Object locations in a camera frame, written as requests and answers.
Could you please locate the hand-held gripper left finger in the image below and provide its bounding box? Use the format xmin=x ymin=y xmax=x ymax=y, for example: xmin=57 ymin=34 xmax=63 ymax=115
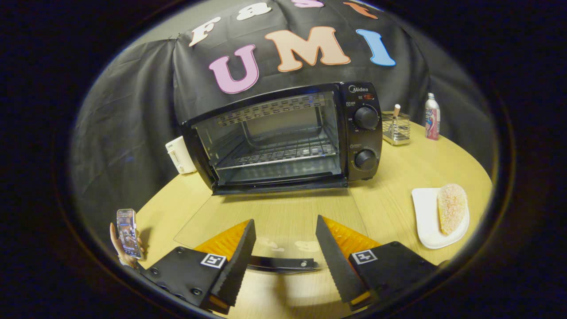
xmin=141 ymin=219 xmax=256 ymax=315

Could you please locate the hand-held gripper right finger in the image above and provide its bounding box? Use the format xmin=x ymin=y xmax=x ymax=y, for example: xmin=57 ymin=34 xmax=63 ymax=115
xmin=315 ymin=215 xmax=439 ymax=311

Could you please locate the breaded croquette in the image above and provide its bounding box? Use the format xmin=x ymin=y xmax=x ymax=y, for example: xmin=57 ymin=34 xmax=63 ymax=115
xmin=437 ymin=183 xmax=468 ymax=236

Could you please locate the black toaster oven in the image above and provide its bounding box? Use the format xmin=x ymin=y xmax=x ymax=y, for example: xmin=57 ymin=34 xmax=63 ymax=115
xmin=173 ymin=81 xmax=383 ymax=273

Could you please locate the white plate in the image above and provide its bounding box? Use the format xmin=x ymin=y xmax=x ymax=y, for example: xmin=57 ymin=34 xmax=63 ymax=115
xmin=411 ymin=187 xmax=470 ymax=249

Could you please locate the smartphone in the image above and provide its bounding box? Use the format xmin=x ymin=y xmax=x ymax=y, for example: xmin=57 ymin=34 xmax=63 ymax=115
xmin=117 ymin=209 xmax=143 ymax=259

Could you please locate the white small appliance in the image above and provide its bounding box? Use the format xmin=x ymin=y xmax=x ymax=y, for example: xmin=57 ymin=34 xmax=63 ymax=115
xmin=165 ymin=136 xmax=197 ymax=175

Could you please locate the clear mesh holder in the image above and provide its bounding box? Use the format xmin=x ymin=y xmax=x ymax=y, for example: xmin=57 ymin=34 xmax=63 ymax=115
xmin=382 ymin=111 xmax=411 ymax=146

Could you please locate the pink and white bottle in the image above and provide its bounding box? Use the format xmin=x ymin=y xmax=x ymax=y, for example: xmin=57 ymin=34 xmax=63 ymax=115
xmin=424 ymin=93 xmax=441 ymax=140

